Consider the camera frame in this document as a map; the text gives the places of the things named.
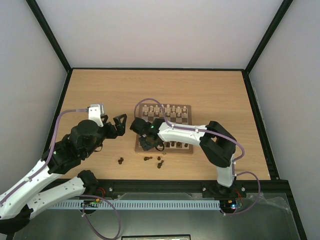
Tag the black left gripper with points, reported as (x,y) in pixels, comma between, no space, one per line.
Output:
(121,130)

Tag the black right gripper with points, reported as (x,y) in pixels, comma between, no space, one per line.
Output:
(145,143)

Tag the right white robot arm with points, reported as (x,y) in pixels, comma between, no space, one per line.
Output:
(217,144)

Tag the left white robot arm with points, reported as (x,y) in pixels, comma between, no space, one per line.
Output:
(27,198)

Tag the white chess king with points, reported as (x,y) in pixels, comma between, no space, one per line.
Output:
(167,109)

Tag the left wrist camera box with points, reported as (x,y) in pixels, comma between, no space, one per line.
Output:
(96,110)

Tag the white slotted cable duct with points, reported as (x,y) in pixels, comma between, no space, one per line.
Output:
(78,204)

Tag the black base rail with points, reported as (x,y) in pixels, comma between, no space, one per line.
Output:
(206,188)

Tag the black left frame post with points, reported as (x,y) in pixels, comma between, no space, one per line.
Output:
(38,14)

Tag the black corner frame post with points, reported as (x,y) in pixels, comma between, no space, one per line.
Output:
(276,20)

